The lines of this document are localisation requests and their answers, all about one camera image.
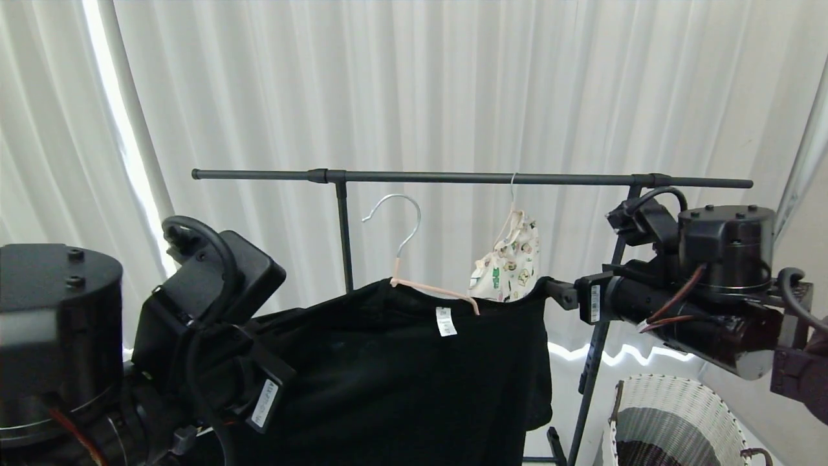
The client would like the white laundry basket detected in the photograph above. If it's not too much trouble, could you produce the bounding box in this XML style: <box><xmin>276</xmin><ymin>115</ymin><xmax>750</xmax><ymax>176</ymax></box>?
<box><xmin>600</xmin><ymin>373</ymin><xmax>774</xmax><ymax>466</ymax></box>

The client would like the black garment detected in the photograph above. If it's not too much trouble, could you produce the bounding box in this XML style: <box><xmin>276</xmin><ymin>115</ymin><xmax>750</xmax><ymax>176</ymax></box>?
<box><xmin>220</xmin><ymin>277</ymin><xmax>554</xmax><ymax>466</ymax></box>

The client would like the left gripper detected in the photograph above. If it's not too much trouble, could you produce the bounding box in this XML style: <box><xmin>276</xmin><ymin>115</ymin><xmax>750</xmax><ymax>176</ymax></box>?
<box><xmin>194</xmin><ymin>324</ymin><xmax>298</xmax><ymax>433</ymax></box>

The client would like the cream printed garment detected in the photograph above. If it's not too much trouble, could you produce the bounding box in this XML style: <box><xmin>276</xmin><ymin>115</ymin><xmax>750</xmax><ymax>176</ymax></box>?
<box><xmin>469</xmin><ymin>207</ymin><xmax>541</xmax><ymax>304</ymax></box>

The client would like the black clothes rack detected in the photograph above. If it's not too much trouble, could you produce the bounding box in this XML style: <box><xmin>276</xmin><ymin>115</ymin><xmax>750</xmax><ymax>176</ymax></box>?
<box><xmin>191</xmin><ymin>168</ymin><xmax>755</xmax><ymax>466</ymax></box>

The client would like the white curtain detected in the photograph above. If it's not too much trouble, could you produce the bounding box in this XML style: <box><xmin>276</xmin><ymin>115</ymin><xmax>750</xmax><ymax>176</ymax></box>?
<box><xmin>0</xmin><ymin>0</ymin><xmax>828</xmax><ymax>363</ymax></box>

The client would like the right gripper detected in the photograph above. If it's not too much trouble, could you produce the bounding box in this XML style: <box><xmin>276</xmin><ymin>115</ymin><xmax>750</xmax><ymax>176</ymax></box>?
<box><xmin>574</xmin><ymin>272</ymin><xmax>654</xmax><ymax>324</ymax></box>

